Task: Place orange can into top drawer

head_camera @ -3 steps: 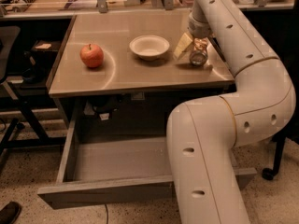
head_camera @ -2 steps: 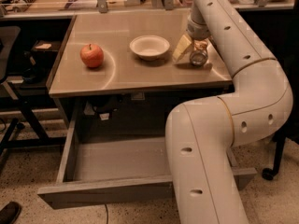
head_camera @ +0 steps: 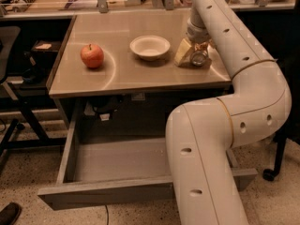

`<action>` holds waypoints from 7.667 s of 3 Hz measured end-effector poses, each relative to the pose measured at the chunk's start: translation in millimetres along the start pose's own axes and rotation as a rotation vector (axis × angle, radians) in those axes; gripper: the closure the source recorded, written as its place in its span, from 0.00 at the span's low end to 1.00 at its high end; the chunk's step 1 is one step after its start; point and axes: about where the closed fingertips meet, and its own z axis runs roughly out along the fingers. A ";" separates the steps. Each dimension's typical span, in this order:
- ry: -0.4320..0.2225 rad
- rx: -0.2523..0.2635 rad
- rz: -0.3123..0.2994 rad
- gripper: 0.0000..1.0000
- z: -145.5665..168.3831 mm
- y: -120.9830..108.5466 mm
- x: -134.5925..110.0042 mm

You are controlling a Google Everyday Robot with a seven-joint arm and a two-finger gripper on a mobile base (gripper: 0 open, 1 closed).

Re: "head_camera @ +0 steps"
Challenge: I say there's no white paper bowl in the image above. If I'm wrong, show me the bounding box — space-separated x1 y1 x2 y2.
129 36 171 61

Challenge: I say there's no black office chair left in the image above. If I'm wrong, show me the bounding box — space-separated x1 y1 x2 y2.
0 26 21 156

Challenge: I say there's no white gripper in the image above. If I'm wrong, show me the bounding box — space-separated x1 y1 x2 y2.
174 19 215 67

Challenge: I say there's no grey cabinet with steel top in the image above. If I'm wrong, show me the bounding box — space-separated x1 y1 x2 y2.
47 8 231 123

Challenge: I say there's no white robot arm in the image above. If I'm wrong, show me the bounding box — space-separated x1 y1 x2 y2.
166 0 292 225

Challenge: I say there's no red apple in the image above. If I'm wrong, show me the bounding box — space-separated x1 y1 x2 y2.
81 44 104 68

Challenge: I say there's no black box with label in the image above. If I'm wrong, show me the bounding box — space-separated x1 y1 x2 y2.
31 40 61 68

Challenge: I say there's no black office chair right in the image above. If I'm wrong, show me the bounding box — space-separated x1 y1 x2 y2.
262 131 300 181

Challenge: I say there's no black shoe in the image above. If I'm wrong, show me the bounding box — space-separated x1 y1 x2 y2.
0 202 22 225

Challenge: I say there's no black floor cable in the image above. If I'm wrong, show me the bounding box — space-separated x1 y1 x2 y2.
104 204 111 225

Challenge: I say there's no black office chair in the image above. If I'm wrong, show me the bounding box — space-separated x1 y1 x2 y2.
262 131 300 181
0 26 21 156

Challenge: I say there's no black device under counter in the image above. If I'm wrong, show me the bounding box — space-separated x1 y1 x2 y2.
88 95 124 114

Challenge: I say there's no grey open top drawer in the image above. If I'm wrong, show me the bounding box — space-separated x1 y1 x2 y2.
37 103 259 211

